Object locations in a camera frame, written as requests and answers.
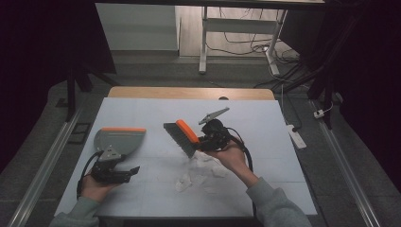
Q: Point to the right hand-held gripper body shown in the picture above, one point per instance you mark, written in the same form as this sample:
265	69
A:
216	137

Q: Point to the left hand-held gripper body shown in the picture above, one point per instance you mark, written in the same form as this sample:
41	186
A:
107	175

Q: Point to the orange brush with grey bristles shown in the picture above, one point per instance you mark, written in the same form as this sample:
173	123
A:
186	134

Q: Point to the grey dustpan with orange edge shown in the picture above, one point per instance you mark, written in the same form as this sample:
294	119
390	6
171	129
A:
121	140

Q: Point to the white paper scraps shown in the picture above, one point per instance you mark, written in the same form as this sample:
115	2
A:
184	184

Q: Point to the person's left hand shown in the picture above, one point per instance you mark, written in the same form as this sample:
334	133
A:
93	190

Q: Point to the person's right hand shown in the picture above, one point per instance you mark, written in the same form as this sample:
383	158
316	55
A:
235	159

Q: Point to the wooden table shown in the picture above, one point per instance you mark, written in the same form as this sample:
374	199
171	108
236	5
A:
176	93

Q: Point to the white table board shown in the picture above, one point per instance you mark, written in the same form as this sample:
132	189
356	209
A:
151	113

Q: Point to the white power strip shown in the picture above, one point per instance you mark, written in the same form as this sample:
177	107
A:
296	137

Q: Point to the black tripod stand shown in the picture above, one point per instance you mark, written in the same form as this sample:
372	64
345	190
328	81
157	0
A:
324	85
72	91

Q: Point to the small white adapter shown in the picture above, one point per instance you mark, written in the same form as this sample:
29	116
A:
319	113

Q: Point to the white cabinet panel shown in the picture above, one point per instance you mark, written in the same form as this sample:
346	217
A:
137	26

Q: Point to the black curtain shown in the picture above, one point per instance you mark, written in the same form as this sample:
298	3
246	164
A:
372	78
34	56

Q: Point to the black rectangular floor frame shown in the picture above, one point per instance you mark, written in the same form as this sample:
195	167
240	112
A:
80	133

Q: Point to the aluminium rail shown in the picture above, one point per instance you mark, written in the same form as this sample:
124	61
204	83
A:
346	170
47	164

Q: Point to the white desk frame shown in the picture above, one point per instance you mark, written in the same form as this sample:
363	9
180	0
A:
236	25

